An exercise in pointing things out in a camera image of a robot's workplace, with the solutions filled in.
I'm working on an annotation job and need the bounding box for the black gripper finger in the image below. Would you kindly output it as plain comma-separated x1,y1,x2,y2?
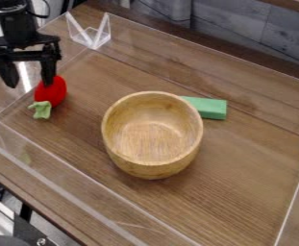
0,56,18,88
40,44,58,86

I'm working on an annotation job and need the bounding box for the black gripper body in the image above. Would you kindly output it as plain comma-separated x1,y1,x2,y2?
0,33,61,62

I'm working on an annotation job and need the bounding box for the red plush strawberry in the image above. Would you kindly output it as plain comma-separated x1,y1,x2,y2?
28,76,66,119

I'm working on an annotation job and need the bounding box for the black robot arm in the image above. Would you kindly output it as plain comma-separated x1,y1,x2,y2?
0,0,61,88

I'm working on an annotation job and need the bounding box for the wooden bowl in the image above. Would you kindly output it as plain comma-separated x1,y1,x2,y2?
101,91,204,180

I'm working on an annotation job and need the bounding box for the green sponge block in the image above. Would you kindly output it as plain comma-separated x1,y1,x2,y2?
183,96,227,120

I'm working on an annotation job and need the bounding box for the black clamp base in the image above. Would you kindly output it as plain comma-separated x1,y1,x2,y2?
0,215,57,246

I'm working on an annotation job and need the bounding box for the clear acrylic tray enclosure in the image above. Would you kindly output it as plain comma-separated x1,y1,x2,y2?
0,10,299,246

